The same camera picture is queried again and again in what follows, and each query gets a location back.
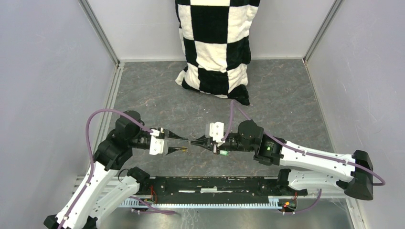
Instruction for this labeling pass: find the green key tag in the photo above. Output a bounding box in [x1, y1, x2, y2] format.
[220, 150, 229, 156]

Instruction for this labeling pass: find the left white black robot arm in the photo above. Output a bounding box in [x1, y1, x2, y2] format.
[43, 109, 182, 229]

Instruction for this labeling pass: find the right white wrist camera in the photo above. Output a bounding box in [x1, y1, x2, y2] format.
[205, 122, 224, 146]

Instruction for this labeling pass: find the black white checkered pillow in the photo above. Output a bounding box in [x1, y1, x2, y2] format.
[175, 0, 260, 106]

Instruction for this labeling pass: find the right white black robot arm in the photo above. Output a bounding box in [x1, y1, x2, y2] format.
[191, 120, 374, 201]

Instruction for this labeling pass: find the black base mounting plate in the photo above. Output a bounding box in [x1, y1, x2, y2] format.
[137, 177, 308, 204]

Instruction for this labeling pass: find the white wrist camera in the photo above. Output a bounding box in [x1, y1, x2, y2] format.
[205, 122, 224, 146]
[149, 127, 169, 156]

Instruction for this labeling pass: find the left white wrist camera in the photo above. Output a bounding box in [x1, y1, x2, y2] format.
[149, 127, 169, 156]

